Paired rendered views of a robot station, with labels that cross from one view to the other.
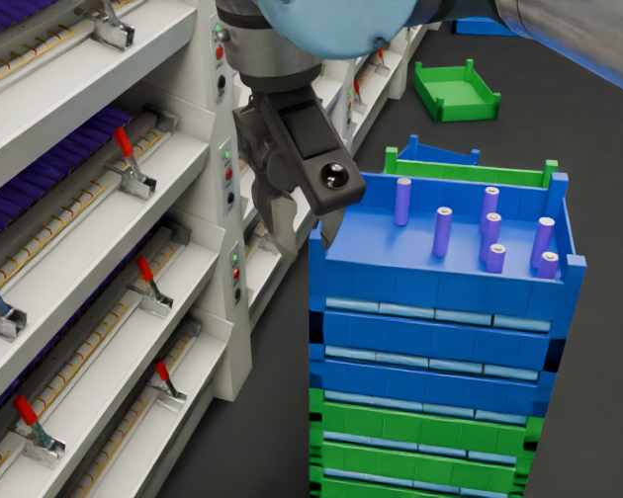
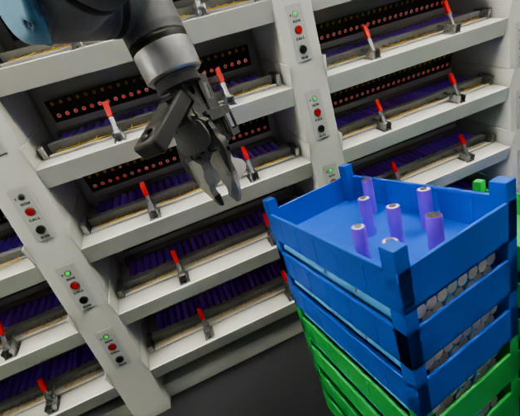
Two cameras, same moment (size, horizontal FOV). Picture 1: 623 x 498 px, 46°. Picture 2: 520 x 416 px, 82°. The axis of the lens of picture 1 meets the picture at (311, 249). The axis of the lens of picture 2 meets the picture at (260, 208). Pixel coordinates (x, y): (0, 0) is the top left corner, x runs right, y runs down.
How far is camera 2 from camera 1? 0.68 m
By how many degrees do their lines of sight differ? 55
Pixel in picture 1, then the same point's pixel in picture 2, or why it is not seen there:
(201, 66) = (300, 119)
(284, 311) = not seen: hidden behind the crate
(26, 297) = (172, 208)
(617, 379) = not seen: outside the picture
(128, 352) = (245, 254)
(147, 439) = (268, 305)
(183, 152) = (293, 164)
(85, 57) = not seen: hidden behind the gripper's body
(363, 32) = (18, 19)
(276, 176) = (181, 146)
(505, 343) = (365, 316)
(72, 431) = (199, 275)
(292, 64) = (148, 75)
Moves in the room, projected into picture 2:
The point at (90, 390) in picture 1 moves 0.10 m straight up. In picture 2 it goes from (218, 263) to (205, 232)
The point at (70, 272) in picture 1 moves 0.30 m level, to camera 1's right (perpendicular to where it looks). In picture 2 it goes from (194, 202) to (260, 221)
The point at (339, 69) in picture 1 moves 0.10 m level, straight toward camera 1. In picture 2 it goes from (507, 137) to (493, 147)
